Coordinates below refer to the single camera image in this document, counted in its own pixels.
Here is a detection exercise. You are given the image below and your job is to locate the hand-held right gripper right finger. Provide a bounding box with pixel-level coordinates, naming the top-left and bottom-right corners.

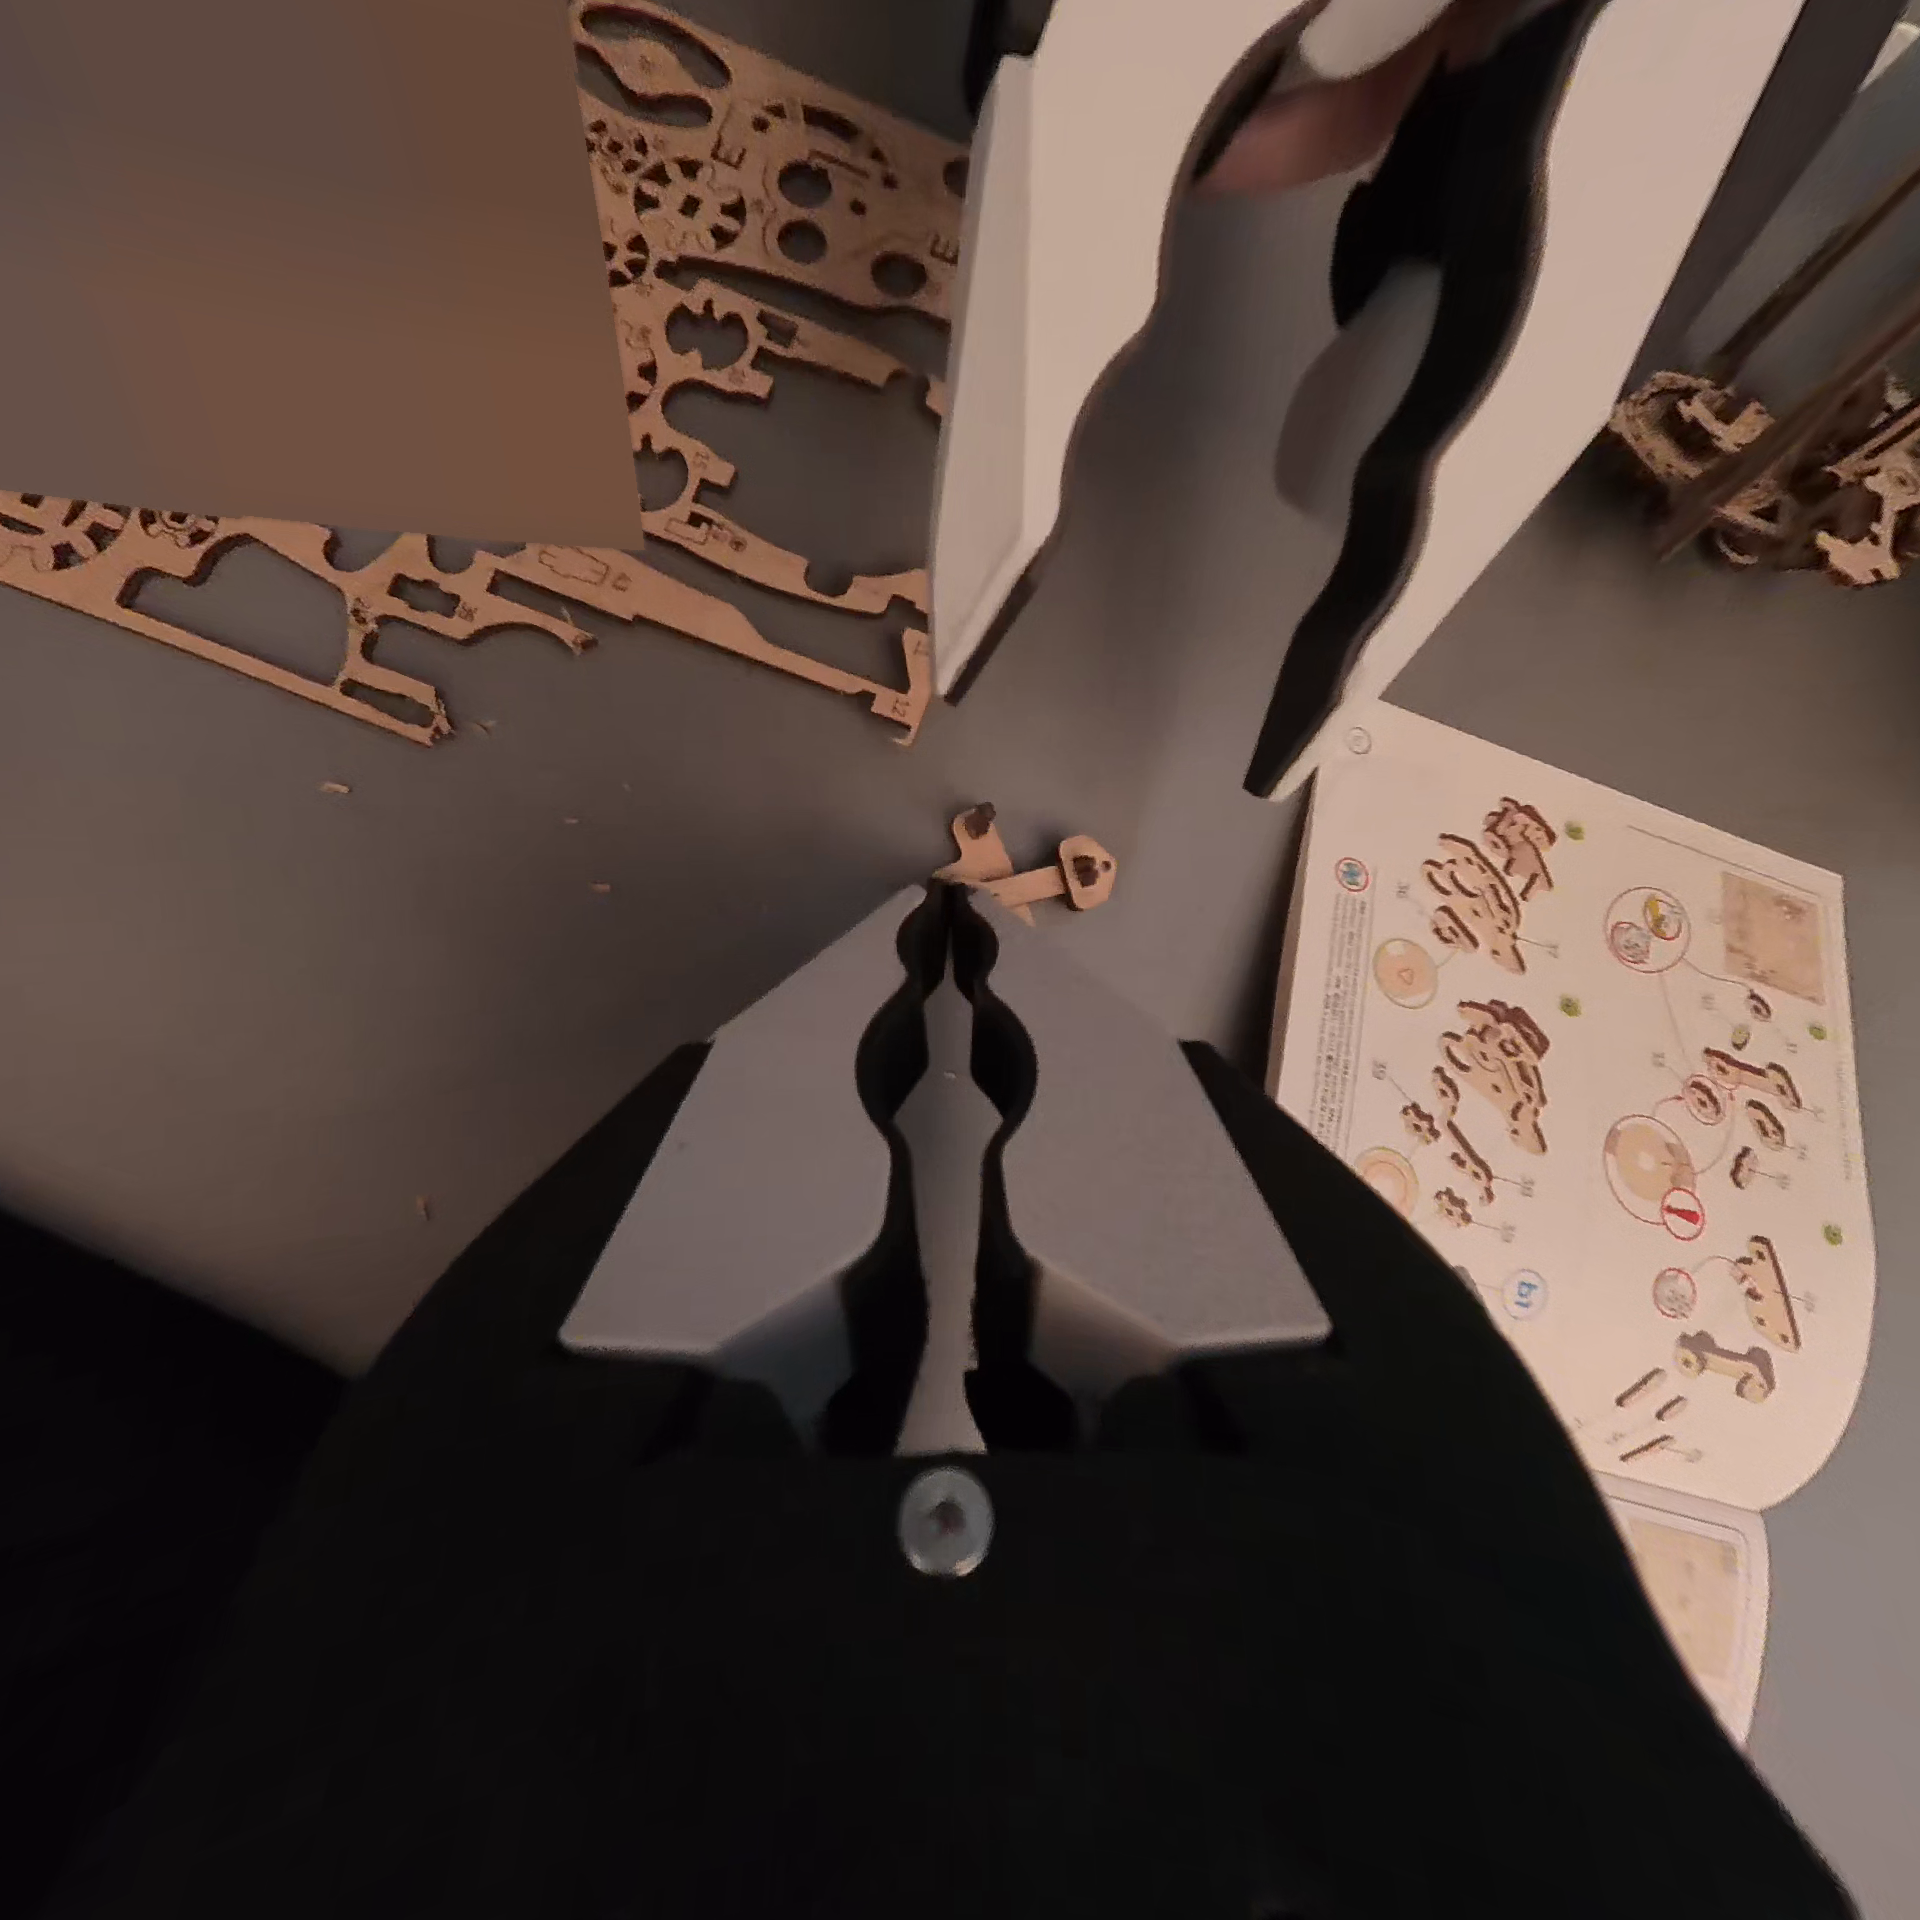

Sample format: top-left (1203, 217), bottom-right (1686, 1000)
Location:
top-left (957, 882), bottom-right (1335, 1453)

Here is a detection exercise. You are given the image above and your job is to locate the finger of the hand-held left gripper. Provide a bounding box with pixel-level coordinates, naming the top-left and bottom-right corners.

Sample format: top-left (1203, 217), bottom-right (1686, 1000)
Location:
top-left (933, 0), bottom-right (1320, 707)
top-left (1241, 0), bottom-right (1813, 804)

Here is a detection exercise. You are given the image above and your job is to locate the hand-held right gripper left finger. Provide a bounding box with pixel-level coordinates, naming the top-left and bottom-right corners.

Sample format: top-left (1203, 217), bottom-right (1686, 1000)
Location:
top-left (557, 882), bottom-right (953, 1453)

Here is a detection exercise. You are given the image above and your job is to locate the small wooden model assembly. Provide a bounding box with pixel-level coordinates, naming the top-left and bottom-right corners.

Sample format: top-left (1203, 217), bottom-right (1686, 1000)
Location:
top-left (933, 804), bottom-right (1120, 928)

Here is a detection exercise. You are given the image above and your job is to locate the large partly assembled wooden model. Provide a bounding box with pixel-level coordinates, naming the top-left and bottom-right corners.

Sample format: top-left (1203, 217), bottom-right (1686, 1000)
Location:
top-left (1597, 194), bottom-right (1920, 589)

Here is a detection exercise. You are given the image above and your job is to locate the wooden laser-cut parts sheet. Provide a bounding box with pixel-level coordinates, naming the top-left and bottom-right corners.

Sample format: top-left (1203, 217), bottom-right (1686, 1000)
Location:
top-left (0, 277), bottom-right (951, 748)

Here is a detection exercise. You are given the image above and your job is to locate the person's left hand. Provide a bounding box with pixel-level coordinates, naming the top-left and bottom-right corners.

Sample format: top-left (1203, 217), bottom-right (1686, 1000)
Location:
top-left (1197, 53), bottom-right (1449, 196)

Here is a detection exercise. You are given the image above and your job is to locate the wooden sheet with oval holes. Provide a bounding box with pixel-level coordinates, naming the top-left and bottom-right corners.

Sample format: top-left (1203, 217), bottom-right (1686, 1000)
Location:
top-left (575, 0), bottom-right (974, 325)

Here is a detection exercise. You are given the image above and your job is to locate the open instruction booklet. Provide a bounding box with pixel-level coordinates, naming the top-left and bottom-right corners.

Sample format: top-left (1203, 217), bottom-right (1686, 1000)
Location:
top-left (1267, 703), bottom-right (1880, 1743)

